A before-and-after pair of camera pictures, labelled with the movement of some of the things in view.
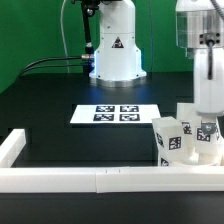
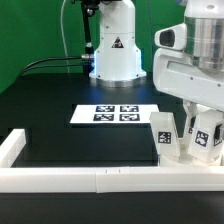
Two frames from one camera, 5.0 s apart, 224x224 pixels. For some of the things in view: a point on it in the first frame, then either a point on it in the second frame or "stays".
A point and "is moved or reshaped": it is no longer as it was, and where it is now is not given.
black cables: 26,70 stays
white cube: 169,137 is moved or reshaped
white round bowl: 195,158 -> 167,161
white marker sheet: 114,113 stays
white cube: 206,145 is moved or reshaped
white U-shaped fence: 102,180 stays
